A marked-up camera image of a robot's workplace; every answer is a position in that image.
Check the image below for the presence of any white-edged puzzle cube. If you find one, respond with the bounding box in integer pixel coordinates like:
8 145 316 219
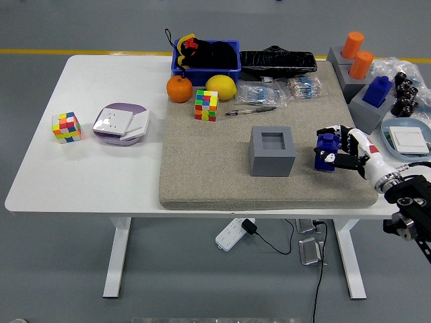
51 111 83 145
194 89 219 122

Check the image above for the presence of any grey ballpoint pen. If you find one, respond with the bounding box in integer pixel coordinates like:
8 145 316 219
224 106 278 117

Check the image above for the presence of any clear bag of brown resistors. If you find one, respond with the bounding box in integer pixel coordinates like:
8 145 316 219
286 75 326 101

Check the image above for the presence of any blue plastic bin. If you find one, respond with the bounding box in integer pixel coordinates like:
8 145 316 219
170 39 242 87

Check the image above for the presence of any black adapter cable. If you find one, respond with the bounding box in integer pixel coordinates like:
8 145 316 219
254 218 296 256

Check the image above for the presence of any black plastic-wrapped long object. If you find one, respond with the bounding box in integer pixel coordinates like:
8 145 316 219
238 44 318 81

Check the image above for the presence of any grey cube seal holder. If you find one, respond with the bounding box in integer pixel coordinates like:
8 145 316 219
249 126 296 178
326 46 353 68
336 62 374 104
348 82 395 135

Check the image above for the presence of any black power adapter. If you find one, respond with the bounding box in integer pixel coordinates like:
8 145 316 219
241 218 259 235

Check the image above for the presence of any white wall socket panel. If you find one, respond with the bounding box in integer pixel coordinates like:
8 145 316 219
92 107 134 136

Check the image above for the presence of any white table leg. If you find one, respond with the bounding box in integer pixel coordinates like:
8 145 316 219
333 218 367 300
102 217 132 299

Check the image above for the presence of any orange cylinder seal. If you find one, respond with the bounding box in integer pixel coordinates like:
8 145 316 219
348 50 374 80
341 31 365 60

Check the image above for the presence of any grey-brown mat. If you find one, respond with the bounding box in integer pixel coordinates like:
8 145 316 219
158 60 378 211

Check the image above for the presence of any orange fruit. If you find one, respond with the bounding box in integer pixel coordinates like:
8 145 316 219
166 75 194 104

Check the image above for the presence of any black floor cable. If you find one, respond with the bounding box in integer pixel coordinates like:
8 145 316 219
311 220 329 323

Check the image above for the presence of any metal bracket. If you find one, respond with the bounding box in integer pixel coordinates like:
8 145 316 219
298 237 326 266
295 218 319 235

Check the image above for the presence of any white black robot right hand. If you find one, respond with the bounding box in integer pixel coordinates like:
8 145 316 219
314 124 393 184

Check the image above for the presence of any white power strip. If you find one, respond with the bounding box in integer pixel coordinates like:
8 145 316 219
215 217 256 252

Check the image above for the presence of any clear bag of blue resistors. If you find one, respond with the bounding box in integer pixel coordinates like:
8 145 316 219
234 80 287 108

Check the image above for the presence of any crumpled clear plastic bag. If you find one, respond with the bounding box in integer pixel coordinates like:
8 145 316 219
368 56 431 120

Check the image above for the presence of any yellow lemon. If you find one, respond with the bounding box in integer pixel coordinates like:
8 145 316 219
205 74 238 101

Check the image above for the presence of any black strap cord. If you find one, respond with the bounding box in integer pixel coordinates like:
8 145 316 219
164 28 188 80

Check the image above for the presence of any blue square seal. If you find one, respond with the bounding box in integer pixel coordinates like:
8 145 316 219
313 133 341 173
362 76 394 108

